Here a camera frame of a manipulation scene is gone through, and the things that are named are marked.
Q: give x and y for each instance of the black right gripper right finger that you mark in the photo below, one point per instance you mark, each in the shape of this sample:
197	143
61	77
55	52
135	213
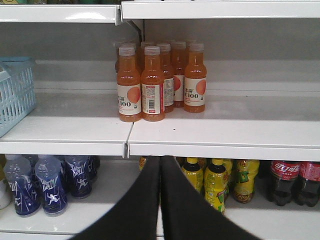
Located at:
186	215

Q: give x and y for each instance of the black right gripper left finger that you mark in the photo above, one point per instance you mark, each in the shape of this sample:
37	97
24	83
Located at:
135	215

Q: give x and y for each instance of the light blue plastic basket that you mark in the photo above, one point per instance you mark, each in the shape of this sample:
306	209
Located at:
17	94

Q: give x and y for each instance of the yellow lemon tea bottle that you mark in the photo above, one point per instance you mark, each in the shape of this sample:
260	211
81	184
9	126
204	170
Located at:
194	173
246	171
215	182

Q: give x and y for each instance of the blue sports drink bottle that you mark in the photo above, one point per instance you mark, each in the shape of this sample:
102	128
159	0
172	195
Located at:
78	177
18	172
48	172

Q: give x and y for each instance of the plastic cola bottle red label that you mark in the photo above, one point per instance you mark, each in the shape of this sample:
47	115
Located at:
282	176
308	184

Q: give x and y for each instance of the orange C100 juice bottle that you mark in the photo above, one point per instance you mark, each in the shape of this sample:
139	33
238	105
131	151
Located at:
195	79
152	86
128	86

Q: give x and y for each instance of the white metal shelf unit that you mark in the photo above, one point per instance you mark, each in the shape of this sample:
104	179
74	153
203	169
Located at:
262	97

